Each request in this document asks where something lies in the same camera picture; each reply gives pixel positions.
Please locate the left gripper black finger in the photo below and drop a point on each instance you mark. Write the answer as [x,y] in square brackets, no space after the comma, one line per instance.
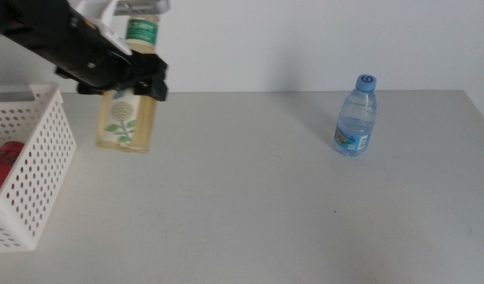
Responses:
[154,69]

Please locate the yellow tea bottle green label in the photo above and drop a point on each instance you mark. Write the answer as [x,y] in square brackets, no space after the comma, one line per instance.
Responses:
[125,126]

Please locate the red soda can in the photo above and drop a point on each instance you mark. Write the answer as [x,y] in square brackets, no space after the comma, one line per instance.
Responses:
[2,165]

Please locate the clear water bottle blue cap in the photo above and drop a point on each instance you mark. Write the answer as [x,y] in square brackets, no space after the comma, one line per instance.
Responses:
[356,118]

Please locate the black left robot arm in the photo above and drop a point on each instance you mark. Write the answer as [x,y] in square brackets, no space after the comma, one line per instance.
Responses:
[40,27]

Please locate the white perforated plastic basket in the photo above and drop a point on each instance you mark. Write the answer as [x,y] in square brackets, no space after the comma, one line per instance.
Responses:
[40,165]

